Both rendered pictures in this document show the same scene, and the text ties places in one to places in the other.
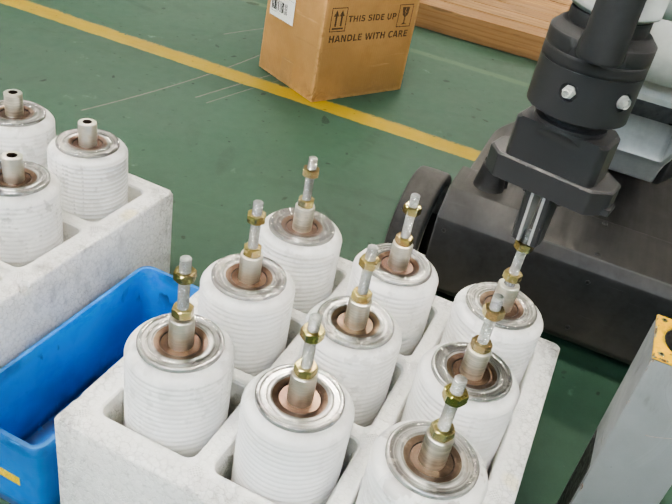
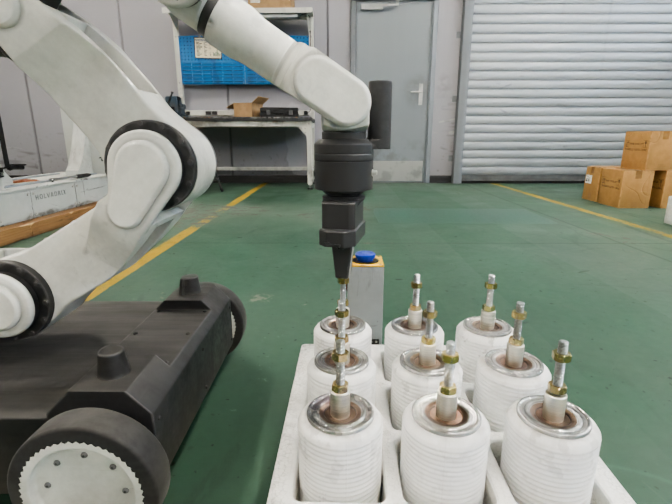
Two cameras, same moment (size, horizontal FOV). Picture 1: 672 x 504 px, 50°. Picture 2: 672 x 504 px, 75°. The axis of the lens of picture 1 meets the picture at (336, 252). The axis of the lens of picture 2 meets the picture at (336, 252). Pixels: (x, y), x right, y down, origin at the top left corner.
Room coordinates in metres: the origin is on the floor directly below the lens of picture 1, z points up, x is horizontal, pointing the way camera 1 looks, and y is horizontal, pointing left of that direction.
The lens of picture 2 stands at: (0.82, 0.45, 0.55)
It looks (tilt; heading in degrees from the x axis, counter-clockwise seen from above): 15 degrees down; 253
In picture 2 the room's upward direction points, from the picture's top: straight up
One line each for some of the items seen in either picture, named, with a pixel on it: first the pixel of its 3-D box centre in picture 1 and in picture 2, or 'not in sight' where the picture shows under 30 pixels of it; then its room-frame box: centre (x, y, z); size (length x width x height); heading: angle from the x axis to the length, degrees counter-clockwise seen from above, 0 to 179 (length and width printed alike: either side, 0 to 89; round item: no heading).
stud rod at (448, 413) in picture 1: (448, 414); (489, 297); (0.39, -0.11, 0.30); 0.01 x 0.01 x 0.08
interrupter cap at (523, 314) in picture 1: (501, 306); (342, 325); (0.62, -0.18, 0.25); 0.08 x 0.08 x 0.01
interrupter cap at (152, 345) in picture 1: (180, 342); (552, 416); (0.47, 0.12, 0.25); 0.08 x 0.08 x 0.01
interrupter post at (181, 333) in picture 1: (181, 331); (554, 406); (0.47, 0.12, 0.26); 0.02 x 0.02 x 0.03
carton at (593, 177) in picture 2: not in sight; (607, 183); (-2.65, -2.61, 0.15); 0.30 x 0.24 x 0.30; 162
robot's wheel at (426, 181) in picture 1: (415, 228); (92, 480); (1.00, -0.12, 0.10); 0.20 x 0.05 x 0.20; 163
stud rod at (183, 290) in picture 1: (183, 294); (559, 373); (0.47, 0.12, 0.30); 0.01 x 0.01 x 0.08
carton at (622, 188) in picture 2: not in sight; (624, 187); (-2.51, -2.32, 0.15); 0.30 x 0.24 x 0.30; 72
